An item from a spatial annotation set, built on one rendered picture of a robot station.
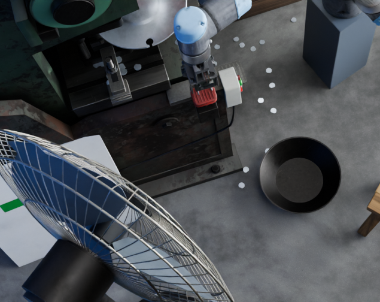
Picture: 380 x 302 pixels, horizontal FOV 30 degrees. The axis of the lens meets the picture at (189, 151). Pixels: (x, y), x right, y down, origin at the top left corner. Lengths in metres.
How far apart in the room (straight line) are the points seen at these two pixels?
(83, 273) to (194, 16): 0.65
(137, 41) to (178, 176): 0.77
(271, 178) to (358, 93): 0.49
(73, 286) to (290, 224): 1.51
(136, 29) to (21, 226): 0.85
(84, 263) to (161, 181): 1.46
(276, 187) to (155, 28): 0.89
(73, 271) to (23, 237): 1.35
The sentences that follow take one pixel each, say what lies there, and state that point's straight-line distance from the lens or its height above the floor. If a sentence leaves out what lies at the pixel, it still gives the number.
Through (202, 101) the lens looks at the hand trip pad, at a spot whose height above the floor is 0.76.
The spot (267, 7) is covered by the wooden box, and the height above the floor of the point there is 0.03.
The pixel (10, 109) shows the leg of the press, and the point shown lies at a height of 0.86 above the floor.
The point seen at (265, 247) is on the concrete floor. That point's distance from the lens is 2.66.
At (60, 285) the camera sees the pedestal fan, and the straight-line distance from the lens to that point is 1.28.
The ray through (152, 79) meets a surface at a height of 0.70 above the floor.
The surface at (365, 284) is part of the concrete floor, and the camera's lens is 2.65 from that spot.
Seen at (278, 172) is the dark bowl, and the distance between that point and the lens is 2.73.
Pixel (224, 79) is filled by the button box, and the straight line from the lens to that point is 2.19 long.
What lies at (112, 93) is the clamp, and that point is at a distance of 2.08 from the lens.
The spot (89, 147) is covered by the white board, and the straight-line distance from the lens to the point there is 2.28.
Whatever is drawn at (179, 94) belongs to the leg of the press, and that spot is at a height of 0.64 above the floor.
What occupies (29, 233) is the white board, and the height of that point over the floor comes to 0.19.
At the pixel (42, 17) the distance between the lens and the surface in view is 1.56.
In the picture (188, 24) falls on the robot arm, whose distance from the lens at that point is 1.62.
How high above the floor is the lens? 2.59
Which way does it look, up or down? 68 degrees down
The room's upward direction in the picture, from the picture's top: 17 degrees counter-clockwise
